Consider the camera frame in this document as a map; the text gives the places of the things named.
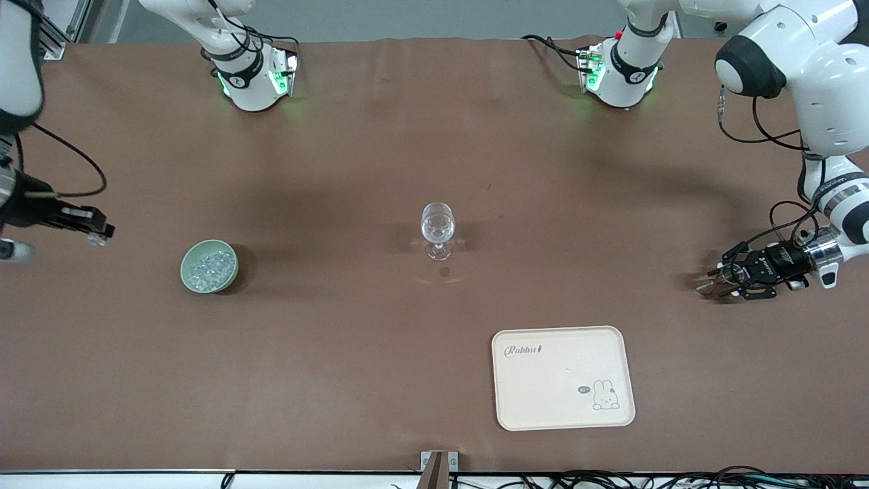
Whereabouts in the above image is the steel double jigger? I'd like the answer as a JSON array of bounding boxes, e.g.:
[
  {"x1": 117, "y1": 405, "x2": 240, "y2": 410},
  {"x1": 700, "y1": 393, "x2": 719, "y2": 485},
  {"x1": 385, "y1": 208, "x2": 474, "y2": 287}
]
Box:
[{"x1": 695, "y1": 264, "x2": 745, "y2": 297}]

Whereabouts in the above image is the clear ice cube pile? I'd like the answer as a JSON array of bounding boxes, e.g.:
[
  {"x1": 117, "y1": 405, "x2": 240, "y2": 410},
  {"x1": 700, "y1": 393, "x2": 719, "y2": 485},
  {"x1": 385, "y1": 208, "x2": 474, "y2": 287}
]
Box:
[{"x1": 189, "y1": 250, "x2": 235, "y2": 289}]

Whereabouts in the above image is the clear wine glass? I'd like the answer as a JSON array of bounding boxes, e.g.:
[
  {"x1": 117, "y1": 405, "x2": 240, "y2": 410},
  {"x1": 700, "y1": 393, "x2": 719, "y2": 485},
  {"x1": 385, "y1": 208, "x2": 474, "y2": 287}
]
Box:
[{"x1": 420, "y1": 202, "x2": 457, "y2": 261}]

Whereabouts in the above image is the pale green bowl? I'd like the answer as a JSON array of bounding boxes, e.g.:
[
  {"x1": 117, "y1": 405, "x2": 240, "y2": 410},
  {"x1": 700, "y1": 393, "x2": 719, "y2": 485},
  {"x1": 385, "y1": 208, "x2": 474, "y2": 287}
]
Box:
[{"x1": 180, "y1": 239, "x2": 240, "y2": 294}]

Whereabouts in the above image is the cream rabbit print tray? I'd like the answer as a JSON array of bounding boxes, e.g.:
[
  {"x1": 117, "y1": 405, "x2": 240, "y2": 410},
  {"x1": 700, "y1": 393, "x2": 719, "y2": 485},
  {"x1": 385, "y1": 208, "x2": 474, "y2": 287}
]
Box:
[{"x1": 492, "y1": 326, "x2": 636, "y2": 432}]

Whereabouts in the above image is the brown table mat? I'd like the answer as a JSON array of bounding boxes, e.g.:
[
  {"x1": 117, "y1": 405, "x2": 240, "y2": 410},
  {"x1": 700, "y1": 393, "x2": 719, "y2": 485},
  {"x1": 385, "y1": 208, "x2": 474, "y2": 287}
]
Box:
[{"x1": 0, "y1": 35, "x2": 869, "y2": 474}]

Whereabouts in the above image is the aluminium frame profile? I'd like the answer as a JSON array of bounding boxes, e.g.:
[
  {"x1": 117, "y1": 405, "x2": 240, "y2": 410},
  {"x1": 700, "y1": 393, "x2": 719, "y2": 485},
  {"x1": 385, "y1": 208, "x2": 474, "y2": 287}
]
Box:
[{"x1": 37, "y1": 0, "x2": 92, "y2": 60}]

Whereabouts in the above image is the black cable bundle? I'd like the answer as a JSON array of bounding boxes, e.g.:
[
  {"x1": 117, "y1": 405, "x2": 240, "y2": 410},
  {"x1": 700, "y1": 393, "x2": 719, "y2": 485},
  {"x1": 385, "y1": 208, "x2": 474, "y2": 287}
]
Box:
[{"x1": 390, "y1": 466, "x2": 869, "y2": 489}]

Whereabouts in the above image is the black right base cable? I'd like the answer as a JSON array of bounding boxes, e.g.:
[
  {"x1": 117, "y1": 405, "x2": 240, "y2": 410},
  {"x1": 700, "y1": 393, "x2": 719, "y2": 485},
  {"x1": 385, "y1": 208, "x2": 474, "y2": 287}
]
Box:
[{"x1": 204, "y1": 0, "x2": 301, "y2": 58}]

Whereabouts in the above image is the black base cable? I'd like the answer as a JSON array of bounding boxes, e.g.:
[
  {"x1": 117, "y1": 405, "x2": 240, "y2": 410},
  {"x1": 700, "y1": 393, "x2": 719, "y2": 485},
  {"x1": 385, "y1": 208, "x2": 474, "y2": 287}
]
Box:
[
  {"x1": 204, "y1": 0, "x2": 301, "y2": 58},
  {"x1": 521, "y1": 34, "x2": 591, "y2": 73}
]

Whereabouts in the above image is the black left base cable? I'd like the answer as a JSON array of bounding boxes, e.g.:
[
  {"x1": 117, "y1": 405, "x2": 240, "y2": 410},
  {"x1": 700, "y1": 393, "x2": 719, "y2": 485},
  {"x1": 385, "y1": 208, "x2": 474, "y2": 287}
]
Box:
[{"x1": 521, "y1": 34, "x2": 591, "y2": 73}]

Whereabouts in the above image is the silver mount bracket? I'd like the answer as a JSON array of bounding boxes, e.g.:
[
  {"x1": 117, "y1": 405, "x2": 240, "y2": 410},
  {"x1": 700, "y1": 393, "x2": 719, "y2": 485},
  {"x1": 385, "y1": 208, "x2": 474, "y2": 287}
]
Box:
[{"x1": 420, "y1": 450, "x2": 460, "y2": 472}]

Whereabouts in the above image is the dark mount post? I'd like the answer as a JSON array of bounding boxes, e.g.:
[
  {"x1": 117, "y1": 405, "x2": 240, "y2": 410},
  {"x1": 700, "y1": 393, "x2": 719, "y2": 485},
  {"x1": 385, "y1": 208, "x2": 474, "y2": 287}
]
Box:
[{"x1": 421, "y1": 452, "x2": 450, "y2": 489}]

